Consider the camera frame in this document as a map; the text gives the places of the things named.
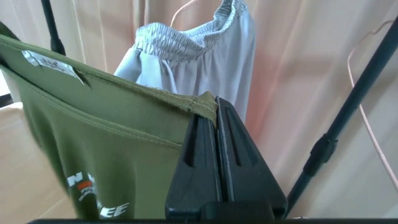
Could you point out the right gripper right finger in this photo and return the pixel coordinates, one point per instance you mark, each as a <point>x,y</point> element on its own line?
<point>252,183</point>

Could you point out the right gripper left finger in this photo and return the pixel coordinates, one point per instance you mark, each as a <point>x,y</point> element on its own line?
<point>192,180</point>

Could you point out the green garment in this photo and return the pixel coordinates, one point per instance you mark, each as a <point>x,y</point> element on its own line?
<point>109,130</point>

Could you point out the pale grey shorts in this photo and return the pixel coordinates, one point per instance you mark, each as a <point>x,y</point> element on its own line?
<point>211,62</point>

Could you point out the black clothes rack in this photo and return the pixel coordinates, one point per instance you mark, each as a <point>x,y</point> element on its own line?
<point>351,105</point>

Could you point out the beige curtain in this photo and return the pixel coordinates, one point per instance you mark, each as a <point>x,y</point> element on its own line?
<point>295,77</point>

